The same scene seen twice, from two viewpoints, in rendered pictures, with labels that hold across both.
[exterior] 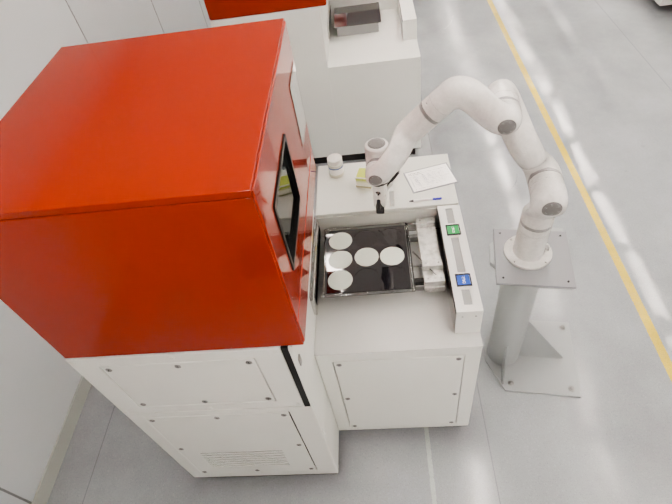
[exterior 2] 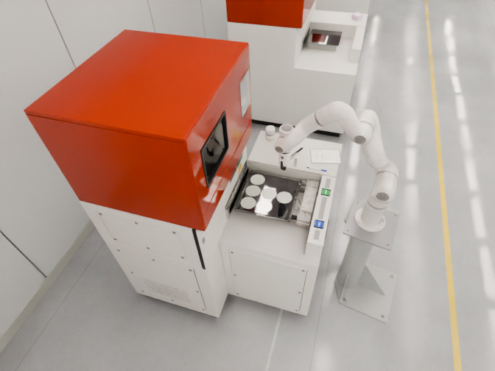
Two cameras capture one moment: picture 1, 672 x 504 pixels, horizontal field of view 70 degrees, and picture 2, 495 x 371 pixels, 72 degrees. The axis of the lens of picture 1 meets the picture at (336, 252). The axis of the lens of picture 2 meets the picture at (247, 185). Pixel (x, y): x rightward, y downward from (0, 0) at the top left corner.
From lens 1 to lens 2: 0.37 m
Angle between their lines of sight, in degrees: 7
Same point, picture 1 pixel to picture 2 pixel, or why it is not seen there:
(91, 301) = (97, 174)
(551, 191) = (384, 185)
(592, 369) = (401, 308)
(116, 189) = (120, 120)
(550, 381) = (370, 307)
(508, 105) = (363, 127)
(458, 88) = (337, 109)
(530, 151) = (376, 157)
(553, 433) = (359, 338)
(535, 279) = (367, 237)
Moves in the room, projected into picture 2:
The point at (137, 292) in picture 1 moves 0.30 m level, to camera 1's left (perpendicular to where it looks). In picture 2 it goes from (121, 176) to (60, 171)
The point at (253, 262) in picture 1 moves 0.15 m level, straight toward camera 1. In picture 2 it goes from (181, 177) to (180, 205)
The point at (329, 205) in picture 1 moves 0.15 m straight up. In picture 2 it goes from (258, 156) to (257, 140)
